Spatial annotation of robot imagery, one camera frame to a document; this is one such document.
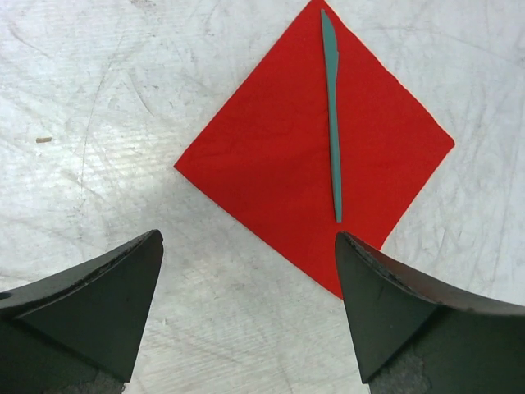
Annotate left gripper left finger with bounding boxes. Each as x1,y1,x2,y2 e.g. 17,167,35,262
1,230,164,393

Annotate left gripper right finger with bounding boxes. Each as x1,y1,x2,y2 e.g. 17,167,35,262
336,232,524,393

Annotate red paper napkin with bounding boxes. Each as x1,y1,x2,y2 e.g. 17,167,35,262
176,1,454,296

